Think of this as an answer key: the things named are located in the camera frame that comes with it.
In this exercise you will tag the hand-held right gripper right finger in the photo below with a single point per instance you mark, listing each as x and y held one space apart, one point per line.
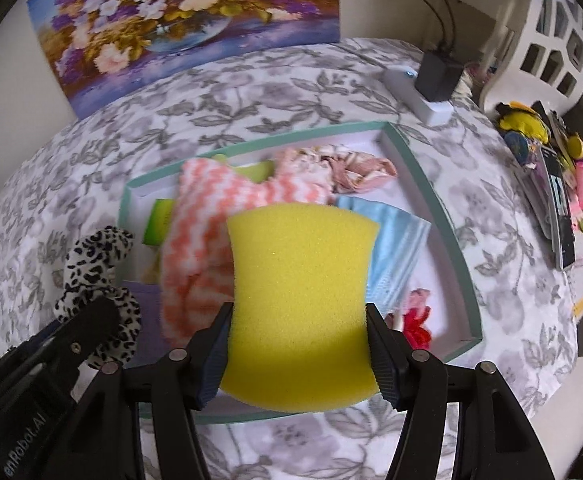
381 360

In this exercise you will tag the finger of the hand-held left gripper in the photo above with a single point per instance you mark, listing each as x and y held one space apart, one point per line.
89 332

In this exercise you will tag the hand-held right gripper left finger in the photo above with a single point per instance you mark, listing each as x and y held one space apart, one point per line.
211 360

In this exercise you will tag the red pink scrunchie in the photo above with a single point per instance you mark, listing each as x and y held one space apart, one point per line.
416 332

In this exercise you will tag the purple cloth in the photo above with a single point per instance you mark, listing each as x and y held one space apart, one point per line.
144 300

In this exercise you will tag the leopard print scrunchie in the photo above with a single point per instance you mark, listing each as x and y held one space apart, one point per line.
86 260

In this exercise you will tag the yellow sponge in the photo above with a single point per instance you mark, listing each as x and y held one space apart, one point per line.
296 300

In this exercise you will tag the teal white shallow tray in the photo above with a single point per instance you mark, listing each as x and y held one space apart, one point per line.
436 260

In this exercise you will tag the pink white striped cloth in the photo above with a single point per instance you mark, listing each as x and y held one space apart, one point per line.
201 240

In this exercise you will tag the blue face mask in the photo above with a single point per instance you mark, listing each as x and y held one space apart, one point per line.
396 240

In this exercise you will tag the green tissue pack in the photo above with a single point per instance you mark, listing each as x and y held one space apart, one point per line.
157 222

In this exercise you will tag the light green cloth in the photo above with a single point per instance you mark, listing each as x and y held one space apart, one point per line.
254 172

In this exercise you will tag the pink floral cloth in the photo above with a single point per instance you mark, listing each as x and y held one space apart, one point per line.
321 165

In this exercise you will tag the black remote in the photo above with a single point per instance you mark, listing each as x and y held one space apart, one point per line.
559 210

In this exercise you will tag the blue round item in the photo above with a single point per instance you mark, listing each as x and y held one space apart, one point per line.
519 147

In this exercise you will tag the white power strip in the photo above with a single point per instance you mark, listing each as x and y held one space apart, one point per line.
434 110

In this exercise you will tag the grey floral blanket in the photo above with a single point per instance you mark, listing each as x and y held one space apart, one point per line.
281 90

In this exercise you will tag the black power adapter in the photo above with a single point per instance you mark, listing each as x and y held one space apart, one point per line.
439 77

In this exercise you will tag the yellow purple ball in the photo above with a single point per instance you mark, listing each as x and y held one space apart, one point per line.
576 147

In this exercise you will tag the white lattice basket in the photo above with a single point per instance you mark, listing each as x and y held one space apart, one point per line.
516 75

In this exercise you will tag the floral painting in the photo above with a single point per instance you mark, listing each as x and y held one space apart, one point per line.
171 20

